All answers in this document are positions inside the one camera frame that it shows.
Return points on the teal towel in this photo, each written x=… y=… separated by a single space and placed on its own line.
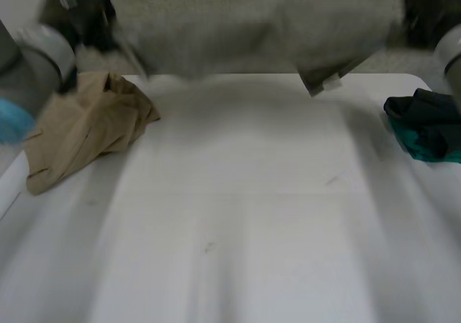
x=410 y=139

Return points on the grey towel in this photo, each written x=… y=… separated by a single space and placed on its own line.
x=245 y=27

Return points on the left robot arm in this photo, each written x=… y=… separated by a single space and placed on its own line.
x=32 y=67

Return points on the dark blue cloth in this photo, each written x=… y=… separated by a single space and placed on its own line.
x=428 y=121

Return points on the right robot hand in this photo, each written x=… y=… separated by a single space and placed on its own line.
x=421 y=16

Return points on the beige shorts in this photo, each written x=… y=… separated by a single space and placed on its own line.
x=86 y=128

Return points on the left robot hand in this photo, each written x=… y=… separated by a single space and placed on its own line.
x=91 y=24

